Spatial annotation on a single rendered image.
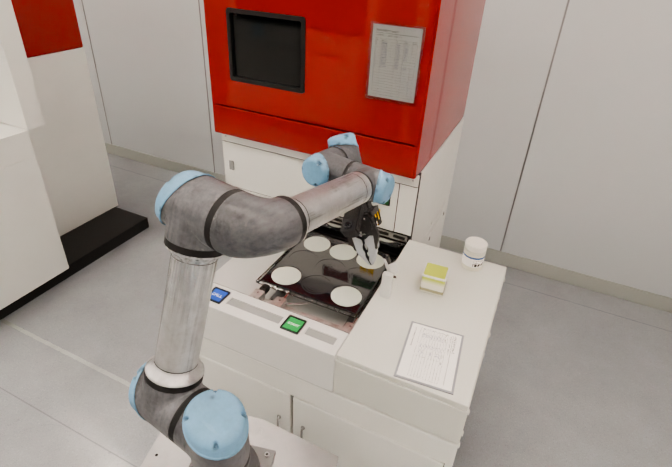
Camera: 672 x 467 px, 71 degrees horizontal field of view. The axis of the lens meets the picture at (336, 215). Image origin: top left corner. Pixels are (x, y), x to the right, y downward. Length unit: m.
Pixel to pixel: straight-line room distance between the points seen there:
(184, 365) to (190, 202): 0.34
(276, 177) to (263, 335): 0.73
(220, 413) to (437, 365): 0.57
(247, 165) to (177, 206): 1.11
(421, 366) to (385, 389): 0.11
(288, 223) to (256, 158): 1.11
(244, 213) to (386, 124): 0.85
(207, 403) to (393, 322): 0.60
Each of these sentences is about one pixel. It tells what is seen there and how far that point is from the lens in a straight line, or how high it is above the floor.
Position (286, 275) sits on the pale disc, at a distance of 1.63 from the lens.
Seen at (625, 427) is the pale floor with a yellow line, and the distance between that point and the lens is 2.75.
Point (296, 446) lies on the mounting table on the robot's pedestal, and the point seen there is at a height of 0.82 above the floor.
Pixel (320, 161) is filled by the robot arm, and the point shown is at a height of 1.44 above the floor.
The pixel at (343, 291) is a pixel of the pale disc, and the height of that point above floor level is 0.90.
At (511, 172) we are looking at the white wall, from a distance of 3.16.
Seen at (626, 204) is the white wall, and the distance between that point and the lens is 3.22.
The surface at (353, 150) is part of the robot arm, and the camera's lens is 1.22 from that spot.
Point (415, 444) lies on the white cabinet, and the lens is 1.40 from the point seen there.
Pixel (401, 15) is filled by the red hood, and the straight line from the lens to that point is 1.46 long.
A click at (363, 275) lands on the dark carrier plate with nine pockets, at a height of 0.90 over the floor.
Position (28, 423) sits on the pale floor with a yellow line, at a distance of 2.63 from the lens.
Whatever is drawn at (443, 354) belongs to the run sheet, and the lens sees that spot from 1.32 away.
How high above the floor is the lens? 1.90
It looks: 31 degrees down
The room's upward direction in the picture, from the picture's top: 3 degrees clockwise
